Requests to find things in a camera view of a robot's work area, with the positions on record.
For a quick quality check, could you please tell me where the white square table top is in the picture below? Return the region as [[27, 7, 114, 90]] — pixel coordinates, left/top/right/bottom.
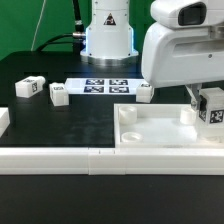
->
[[114, 104, 224, 149]]

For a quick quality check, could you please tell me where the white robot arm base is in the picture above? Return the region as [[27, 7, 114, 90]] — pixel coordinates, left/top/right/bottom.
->
[[80, 0, 139, 66]]

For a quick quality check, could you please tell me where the black cable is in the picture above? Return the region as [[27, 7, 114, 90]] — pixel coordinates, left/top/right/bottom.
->
[[35, 0, 88, 53]]

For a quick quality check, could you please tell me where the white front fence wall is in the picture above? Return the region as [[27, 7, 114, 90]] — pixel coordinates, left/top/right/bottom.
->
[[0, 148, 224, 175]]

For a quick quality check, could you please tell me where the white thin cable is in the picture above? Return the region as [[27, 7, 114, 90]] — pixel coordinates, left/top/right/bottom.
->
[[30, 0, 48, 52]]

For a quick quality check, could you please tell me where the white left fence piece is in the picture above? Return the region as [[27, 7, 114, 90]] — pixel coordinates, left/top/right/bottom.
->
[[0, 107, 10, 137]]

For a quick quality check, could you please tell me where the white apriltag base plate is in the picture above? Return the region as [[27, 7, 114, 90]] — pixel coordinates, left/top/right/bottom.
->
[[65, 78, 144, 95]]

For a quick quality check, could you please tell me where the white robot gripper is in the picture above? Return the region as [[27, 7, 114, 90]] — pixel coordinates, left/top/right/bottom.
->
[[141, 0, 224, 111]]

